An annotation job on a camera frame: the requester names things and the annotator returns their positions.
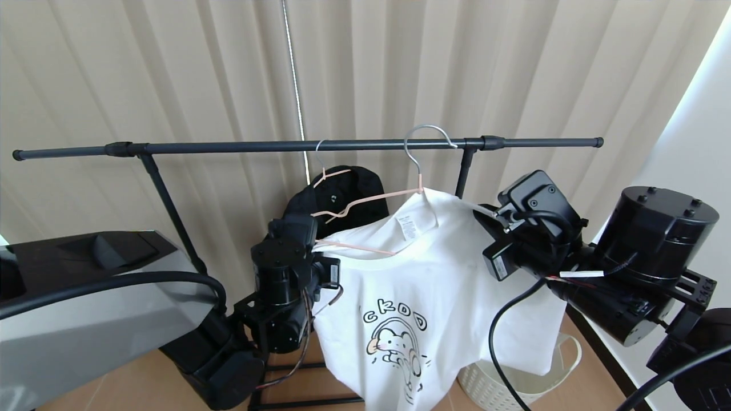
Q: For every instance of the black shorts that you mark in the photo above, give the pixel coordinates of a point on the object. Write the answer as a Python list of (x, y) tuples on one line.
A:
[(354, 188)]

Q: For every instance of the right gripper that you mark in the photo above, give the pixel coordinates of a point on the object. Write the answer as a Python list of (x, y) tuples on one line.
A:
[(605, 308)]

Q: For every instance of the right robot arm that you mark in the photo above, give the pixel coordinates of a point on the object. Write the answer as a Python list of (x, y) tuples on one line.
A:
[(657, 240)]

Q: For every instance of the black clothes rack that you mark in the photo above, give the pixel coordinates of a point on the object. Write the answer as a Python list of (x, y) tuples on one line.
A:
[(228, 146)]

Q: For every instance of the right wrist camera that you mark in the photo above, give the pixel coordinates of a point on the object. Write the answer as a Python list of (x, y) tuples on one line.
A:
[(539, 197)]

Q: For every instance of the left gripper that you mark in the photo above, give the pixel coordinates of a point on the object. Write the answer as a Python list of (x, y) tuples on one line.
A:
[(328, 274)]

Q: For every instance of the white laundry basket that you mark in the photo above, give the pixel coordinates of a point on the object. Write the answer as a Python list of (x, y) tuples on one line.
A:
[(559, 371)]

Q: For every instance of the pink clothes hanger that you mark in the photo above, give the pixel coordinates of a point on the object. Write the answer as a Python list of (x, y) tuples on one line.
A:
[(331, 173), (371, 198)]

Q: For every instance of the white printed garment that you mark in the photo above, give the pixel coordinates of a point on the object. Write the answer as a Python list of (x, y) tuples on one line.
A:
[(457, 297)]

